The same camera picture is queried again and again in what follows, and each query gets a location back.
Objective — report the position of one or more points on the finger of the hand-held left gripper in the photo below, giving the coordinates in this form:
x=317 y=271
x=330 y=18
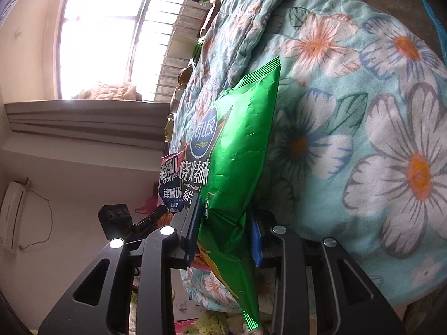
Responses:
x=150 y=218

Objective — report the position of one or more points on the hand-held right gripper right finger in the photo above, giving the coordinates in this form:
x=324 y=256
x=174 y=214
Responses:
x=256 y=247

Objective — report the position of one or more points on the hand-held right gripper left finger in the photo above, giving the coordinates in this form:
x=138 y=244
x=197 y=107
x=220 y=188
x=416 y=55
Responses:
x=194 y=237

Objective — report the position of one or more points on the green chip bag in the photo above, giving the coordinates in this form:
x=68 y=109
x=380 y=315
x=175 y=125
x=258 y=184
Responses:
x=237 y=153

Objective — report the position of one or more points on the pink plastic bag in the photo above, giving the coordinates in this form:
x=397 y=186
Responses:
x=152 y=204

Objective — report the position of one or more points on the orange snack bag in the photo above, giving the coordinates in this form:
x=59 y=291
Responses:
x=171 y=181

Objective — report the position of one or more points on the yellow green snack wrapper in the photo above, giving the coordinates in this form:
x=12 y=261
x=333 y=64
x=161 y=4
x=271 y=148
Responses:
x=171 y=125

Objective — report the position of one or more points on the white air conditioner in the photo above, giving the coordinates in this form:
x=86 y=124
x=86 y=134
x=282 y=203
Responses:
x=14 y=213

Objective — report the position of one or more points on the cream puffy clothing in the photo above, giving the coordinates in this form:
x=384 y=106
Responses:
x=108 y=92

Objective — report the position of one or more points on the brown crumpled wrapper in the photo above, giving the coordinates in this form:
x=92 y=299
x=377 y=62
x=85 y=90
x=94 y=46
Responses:
x=184 y=76

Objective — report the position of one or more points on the floral light blue blanket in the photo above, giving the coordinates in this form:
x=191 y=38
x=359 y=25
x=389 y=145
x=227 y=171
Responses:
x=349 y=111

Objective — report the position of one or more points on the small green wrapper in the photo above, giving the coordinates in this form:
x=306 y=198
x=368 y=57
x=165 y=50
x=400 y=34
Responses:
x=197 y=49

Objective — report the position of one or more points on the metal window railing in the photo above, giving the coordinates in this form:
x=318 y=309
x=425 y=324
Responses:
x=181 y=42

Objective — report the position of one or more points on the blue plastic basket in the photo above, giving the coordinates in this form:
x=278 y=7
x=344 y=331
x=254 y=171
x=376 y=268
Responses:
x=433 y=12

